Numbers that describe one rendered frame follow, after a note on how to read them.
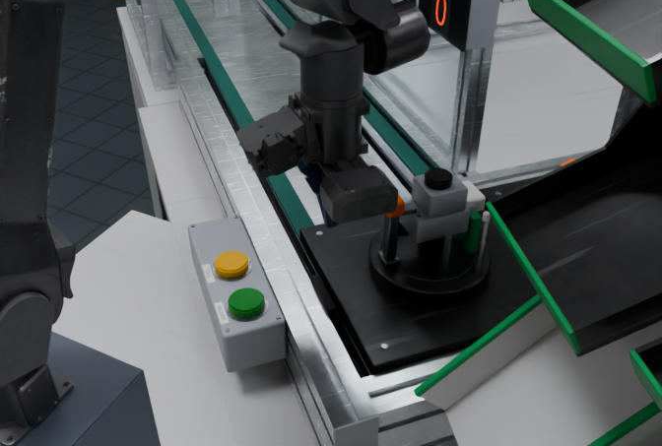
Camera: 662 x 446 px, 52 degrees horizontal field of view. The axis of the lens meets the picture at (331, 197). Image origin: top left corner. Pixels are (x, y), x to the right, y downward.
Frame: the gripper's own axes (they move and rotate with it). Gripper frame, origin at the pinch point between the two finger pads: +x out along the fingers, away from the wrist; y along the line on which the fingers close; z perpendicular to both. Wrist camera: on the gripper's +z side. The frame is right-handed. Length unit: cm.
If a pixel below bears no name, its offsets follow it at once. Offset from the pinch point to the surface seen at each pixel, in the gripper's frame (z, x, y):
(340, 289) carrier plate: -1.0, 12.4, 0.4
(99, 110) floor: 22, 109, -255
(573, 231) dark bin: -8.2, -11.3, 24.9
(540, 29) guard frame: -86, 21, -82
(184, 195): 10.3, 23.4, -40.9
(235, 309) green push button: 10.7, 12.4, -0.5
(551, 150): -54, 23, -33
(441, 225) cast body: -12.0, 5.1, 2.1
